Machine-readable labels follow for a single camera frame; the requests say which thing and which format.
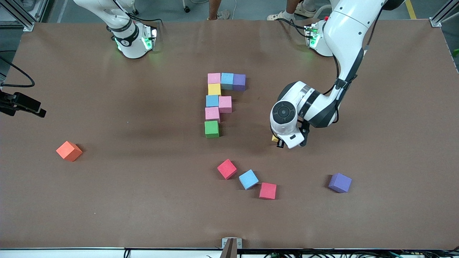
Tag orange foam block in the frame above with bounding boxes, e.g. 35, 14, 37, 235
56, 141, 83, 162

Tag grey sneaker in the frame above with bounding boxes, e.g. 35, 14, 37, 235
207, 10, 231, 20

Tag white sneaker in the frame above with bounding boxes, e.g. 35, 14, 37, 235
266, 11, 296, 21
295, 1, 318, 18

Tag brown table cover sheet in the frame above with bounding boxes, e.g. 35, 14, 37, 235
0, 19, 459, 250

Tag red foam block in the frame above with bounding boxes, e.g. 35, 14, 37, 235
259, 182, 277, 200
217, 159, 238, 180

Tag green foam block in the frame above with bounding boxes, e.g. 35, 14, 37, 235
204, 120, 220, 139

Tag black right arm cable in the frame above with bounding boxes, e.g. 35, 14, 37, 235
0, 56, 36, 88

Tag aluminium frame post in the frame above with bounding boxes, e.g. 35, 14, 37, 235
430, 0, 459, 28
0, 0, 35, 32

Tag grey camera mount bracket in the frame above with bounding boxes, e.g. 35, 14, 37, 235
222, 238, 243, 258

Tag white corrugated hose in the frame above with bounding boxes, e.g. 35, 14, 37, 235
316, 4, 334, 18

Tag black arm base cable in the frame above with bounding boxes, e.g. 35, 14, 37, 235
278, 17, 309, 38

